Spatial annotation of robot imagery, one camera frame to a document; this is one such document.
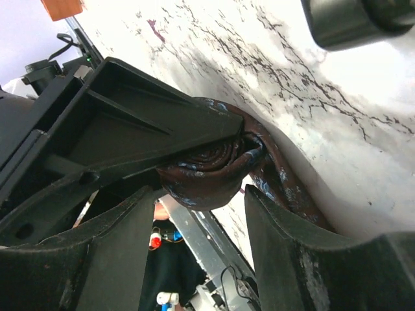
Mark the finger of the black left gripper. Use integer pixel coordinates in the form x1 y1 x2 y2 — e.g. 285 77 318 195
1 58 243 188

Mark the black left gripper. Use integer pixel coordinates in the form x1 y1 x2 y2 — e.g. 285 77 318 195
1 65 161 247

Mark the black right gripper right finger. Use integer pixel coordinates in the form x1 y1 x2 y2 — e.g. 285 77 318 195
244 185 414 310

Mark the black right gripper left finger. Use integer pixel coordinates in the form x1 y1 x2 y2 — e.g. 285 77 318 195
1 187 156 310

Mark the dark brown blue floral tie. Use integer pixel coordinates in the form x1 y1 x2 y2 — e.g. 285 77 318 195
157 97 333 231

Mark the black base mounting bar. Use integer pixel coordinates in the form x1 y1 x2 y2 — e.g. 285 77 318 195
192 212 261 310

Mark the orange wooden divided tray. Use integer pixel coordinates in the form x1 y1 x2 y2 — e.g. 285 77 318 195
41 0 83 21

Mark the dark metal crank handle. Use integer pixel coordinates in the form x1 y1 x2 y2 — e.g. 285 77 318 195
302 0 414 51

